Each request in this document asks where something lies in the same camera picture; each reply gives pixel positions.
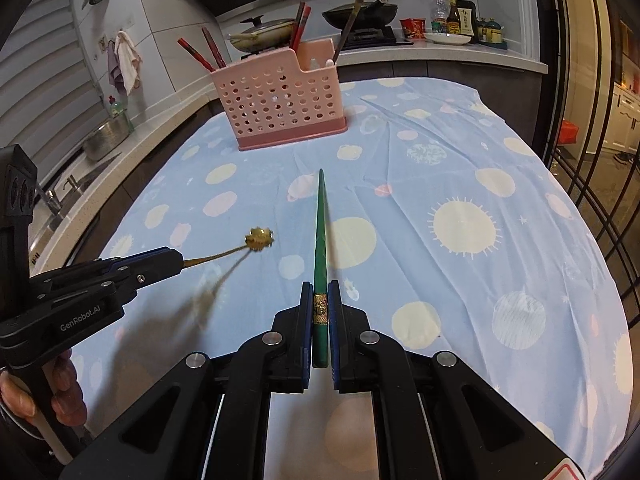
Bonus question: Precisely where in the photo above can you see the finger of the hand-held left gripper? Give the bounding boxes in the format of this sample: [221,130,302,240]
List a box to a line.
[30,248,169,294]
[30,251,186,322]

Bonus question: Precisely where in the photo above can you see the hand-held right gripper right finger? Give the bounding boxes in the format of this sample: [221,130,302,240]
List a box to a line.
[327,280,591,480]

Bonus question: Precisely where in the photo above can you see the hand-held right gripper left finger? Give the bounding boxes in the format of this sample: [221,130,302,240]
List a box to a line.
[60,280,315,480]

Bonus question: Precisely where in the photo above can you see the green chopstick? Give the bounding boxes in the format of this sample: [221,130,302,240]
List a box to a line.
[311,169,333,370]

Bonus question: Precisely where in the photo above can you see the gold flower spoon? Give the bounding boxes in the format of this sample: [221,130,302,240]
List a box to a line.
[182,226,275,270]

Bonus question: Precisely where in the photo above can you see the pink perforated utensil holder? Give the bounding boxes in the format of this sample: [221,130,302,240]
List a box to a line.
[210,38,348,152]

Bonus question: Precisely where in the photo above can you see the dark red chopstick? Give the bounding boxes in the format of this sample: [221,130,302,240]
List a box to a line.
[201,26,226,69]
[292,1,307,53]

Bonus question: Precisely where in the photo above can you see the black chopstick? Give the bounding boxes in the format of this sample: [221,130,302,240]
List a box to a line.
[332,0,368,63]

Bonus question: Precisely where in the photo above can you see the person's left hand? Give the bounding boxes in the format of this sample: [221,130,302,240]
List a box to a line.
[0,347,87,428]

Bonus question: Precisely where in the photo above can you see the steel faucet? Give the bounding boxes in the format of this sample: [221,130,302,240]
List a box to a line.
[34,180,63,218]

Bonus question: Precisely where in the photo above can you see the steel pot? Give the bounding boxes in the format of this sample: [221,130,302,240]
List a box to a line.
[82,112,135,162]

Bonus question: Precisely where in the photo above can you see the grey window blinds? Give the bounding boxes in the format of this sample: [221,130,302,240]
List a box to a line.
[0,0,101,186]

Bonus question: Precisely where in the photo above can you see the blue printed tablecloth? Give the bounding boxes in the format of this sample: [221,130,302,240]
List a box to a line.
[70,77,636,478]

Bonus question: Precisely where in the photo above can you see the purple hanging towel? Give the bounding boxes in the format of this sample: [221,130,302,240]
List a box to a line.
[106,40,128,97]

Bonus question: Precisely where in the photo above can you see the white hanging towel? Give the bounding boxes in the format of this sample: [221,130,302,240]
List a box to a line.
[114,30,143,96]

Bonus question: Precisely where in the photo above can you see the frying pan with lid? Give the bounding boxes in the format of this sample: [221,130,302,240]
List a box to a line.
[229,14,298,53]

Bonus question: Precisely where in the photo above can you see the dark base cabinet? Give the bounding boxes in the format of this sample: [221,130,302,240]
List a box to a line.
[337,57,545,111]

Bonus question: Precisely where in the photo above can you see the black gas stove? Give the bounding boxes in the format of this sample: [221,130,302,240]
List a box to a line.
[235,25,415,58]

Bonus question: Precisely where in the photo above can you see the red snack packet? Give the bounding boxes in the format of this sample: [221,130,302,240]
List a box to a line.
[400,17,427,41]

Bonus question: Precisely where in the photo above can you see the white plate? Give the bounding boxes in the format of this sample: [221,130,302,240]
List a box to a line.
[424,31,473,45]

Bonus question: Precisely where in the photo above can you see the black wok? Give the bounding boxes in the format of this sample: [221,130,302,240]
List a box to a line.
[321,0,399,28]

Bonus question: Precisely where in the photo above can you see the clear plastic bottle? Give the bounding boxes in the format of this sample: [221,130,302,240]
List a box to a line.
[430,0,449,35]

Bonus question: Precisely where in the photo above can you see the dark soy sauce bottle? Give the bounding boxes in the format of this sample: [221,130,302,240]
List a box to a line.
[456,0,478,37]

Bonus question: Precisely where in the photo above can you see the black framed glass door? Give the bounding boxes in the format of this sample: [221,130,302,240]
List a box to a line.
[542,0,640,321]

